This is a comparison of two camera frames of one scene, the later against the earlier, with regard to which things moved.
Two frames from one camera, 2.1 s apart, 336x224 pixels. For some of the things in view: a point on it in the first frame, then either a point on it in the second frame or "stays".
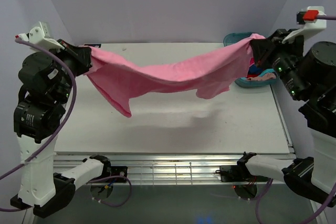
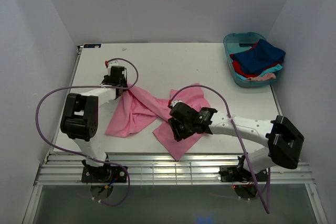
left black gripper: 72,56 to 122,84
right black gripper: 271,52 to 177,127
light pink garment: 264,77 stays
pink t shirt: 116,81 to 135,108
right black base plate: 239,173 stays
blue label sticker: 95,45 stays
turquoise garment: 267,71 stays
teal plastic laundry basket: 234,37 stays
